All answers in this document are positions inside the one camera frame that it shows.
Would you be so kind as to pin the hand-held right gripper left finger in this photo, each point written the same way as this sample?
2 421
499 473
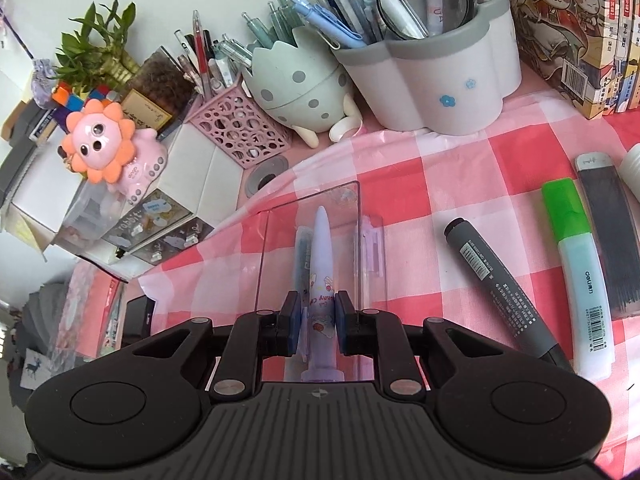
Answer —
294 322

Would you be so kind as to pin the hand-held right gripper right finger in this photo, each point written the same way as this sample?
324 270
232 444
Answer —
343 322

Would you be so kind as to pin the light blue pen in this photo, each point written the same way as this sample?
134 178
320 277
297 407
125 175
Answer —
301 260

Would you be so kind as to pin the purple rocket pen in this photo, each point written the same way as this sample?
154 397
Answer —
321 260

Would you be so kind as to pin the clear plastic pencil box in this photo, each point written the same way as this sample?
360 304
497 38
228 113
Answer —
280 240

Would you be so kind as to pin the grey marker pen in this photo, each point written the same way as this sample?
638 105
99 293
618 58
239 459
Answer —
495 285

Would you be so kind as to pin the green highlighter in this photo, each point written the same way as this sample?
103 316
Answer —
575 260

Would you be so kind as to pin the white green glue stick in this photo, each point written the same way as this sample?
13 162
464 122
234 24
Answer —
632 165

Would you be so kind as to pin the black flat box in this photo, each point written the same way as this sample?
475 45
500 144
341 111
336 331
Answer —
137 317

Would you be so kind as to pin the pink checkered tablecloth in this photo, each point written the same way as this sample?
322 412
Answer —
425 185

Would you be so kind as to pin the white drawer box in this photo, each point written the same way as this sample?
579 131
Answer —
200 180

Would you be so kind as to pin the red flat packet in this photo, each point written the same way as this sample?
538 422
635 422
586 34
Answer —
107 315

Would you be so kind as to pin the pink mesh pen holder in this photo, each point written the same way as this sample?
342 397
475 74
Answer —
240 125

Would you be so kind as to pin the green egg pen holder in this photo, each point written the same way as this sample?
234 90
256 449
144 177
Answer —
295 80

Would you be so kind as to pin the white grey flower pen holder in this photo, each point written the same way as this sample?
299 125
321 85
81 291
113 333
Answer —
440 80

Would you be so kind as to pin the pink orange flower toy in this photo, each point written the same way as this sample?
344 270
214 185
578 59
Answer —
100 145

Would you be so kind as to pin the brown glass plant pot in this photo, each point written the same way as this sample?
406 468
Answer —
155 90

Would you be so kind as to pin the bunch of blue pens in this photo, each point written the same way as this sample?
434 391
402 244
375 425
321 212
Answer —
270 27

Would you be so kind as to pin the colourful puzzle cube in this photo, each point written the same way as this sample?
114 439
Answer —
75 97

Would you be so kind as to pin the bunch of pastel pens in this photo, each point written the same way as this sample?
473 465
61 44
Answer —
345 5

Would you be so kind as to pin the grey cardboard box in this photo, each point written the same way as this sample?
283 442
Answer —
27 145

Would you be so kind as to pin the green bamboo plant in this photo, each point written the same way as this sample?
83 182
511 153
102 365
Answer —
95 45

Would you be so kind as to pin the purple hanging ornament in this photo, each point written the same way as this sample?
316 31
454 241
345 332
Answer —
42 82

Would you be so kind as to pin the pink spine book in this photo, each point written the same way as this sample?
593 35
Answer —
555 15

